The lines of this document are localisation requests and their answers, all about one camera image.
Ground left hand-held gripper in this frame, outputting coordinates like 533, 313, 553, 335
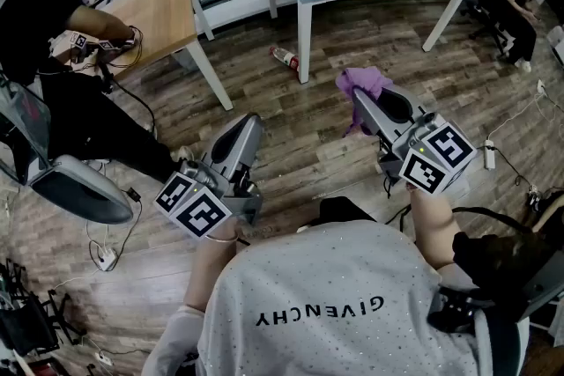
153, 113, 264, 241

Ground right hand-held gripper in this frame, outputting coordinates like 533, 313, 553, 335
352, 84, 479, 195

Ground purple cloth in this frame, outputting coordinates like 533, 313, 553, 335
335, 66, 396, 138

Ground person's left forearm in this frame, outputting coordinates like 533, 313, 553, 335
182, 228, 241, 313

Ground black shoulder pack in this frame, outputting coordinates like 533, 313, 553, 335
427, 231, 564, 335

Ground person's right forearm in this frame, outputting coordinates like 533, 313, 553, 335
407, 184, 457, 272

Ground clear plastic bottle red label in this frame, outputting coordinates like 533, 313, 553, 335
269, 46, 301, 72

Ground person's black trousers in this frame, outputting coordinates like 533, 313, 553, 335
319, 195, 375, 230

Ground black office chair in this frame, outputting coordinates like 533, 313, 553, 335
460, 0, 515, 58

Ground grey office chair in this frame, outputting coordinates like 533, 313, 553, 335
0, 74, 134, 225

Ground wooden table white legs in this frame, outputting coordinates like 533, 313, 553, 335
52, 0, 234, 111

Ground grey device box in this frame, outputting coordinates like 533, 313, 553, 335
519, 250, 564, 322

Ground black folding stand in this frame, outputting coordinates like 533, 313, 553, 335
0, 259, 85, 360

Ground thin black cable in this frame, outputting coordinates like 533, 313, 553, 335
99, 61, 158, 133

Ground white cable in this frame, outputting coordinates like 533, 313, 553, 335
487, 92, 547, 143

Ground thick black cable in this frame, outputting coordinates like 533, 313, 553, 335
382, 175, 532, 241

